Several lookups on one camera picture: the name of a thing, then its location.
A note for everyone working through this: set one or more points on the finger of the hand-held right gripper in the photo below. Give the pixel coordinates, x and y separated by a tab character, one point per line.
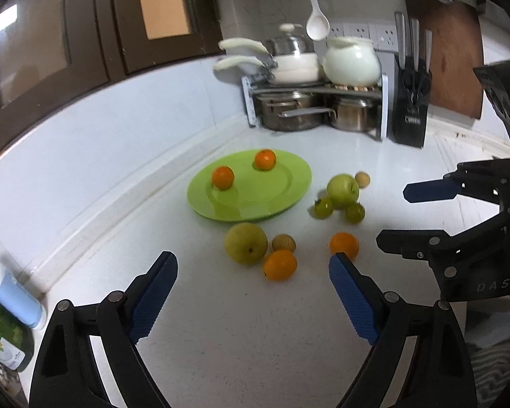
408	242
429	190

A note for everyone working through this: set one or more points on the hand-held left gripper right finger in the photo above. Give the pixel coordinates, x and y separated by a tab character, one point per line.
352	301

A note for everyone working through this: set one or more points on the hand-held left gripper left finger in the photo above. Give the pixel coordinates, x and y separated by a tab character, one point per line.
153	301

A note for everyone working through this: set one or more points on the orange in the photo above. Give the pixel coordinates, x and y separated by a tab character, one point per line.
223	177
265	159
344	243
280	264

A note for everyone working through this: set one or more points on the green tomato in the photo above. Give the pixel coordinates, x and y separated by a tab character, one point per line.
324	207
355	212

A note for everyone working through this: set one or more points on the small brown round fruit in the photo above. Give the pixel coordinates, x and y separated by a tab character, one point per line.
362	178
284	243

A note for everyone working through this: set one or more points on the green apple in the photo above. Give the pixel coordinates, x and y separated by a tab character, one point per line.
343	190

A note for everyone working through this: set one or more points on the yellow-green pear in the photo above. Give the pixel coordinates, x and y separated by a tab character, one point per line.
245	243

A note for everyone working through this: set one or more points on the green plate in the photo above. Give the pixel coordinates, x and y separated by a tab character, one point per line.
255	195

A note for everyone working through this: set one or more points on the black knife block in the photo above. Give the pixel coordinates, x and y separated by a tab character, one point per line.
410	123

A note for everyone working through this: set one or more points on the wooden cutting board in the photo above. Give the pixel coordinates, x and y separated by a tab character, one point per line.
450	51

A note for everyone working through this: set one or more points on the small steel pot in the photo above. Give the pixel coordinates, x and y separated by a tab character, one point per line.
355	114

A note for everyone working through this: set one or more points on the wooden trivet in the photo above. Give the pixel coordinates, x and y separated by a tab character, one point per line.
352	89

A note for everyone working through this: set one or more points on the white and blue bottle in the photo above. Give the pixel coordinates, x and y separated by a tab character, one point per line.
12	293

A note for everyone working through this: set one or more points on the grey patterned cloth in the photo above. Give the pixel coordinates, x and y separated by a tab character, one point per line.
497	361

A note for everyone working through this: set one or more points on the white ceramic pot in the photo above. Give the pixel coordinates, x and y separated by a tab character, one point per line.
350	63

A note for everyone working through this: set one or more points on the green dish soap bottle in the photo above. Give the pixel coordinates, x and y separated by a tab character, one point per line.
8	340

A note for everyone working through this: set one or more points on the wide steel pot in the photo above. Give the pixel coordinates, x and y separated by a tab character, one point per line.
293	110

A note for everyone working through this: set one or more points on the white saucepan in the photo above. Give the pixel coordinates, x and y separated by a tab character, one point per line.
293	68

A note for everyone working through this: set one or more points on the grey pot rack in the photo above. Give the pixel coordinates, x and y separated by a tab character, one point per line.
251	102

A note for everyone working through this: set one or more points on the white spoon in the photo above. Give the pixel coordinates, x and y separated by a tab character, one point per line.
317	25

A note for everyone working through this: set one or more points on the steel pot with lid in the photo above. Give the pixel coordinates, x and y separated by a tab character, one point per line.
289	44

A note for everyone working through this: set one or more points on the dark brown cabinet door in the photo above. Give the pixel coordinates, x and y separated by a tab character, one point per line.
38	51
165	8

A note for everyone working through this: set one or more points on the white wall socket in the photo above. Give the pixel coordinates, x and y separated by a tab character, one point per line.
386	36
359	30
336	30

